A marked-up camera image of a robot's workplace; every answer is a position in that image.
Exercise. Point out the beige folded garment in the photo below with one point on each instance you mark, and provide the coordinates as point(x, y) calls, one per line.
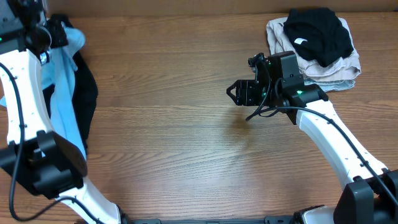
point(342, 69)

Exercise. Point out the grey denim folded garment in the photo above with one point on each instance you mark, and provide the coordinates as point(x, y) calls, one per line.
point(339, 85)

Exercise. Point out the black folded garment on pile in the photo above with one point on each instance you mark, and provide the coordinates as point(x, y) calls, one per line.
point(317, 34)

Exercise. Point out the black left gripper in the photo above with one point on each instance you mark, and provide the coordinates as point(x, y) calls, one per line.
point(58, 34)

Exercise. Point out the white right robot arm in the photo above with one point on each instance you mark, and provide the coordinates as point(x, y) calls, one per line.
point(369, 187)

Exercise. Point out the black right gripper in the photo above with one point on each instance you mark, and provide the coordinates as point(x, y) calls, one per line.
point(244, 92)

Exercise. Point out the black shirt on left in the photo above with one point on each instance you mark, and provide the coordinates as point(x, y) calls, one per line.
point(69, 88)

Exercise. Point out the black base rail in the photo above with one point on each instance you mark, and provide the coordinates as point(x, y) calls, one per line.
point(283, 219)

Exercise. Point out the light blue t-shirt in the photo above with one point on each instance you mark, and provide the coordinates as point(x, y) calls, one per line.
point(39, 97)

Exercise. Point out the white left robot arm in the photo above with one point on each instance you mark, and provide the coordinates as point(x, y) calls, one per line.
point(48, 165)

